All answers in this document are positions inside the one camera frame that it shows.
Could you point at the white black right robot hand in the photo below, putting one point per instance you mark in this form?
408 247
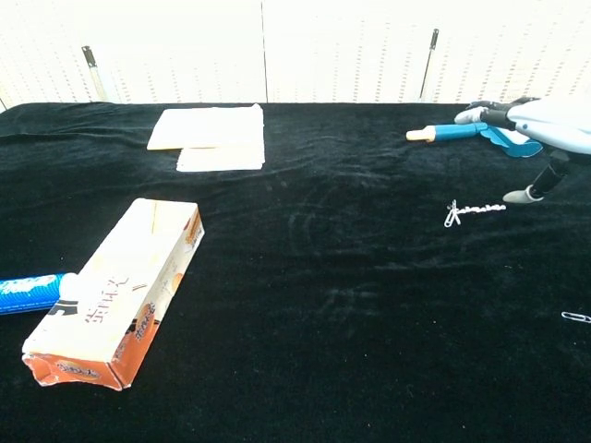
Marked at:
558 124

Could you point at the silver magnetic rod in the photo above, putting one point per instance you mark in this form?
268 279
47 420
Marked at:
485 208

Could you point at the blue lint roller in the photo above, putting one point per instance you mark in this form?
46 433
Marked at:
452 132

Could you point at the black screen hinge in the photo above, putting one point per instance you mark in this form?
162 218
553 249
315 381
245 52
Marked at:
434 39
88 56

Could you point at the black velvet table cloth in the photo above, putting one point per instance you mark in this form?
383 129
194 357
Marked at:
295 323

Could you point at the cream paper notepad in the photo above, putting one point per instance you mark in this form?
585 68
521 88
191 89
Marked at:
203 127

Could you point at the orange white biscuit box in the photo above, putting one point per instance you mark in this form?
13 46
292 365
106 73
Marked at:
124 286

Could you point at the blue toothpaste tube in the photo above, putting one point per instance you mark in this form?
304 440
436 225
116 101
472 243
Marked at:
27 293

